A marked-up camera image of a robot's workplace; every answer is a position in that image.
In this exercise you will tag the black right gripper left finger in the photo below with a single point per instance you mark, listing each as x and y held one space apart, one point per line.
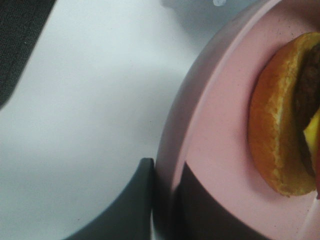
129 216

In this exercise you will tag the pink plate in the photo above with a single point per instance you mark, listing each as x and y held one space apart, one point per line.
207 126

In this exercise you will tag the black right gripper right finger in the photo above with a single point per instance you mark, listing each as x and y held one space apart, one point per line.
197 216

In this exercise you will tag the burger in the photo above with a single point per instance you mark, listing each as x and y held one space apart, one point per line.
284 118

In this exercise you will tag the white microwave oven body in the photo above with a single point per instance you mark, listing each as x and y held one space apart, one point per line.
182 7

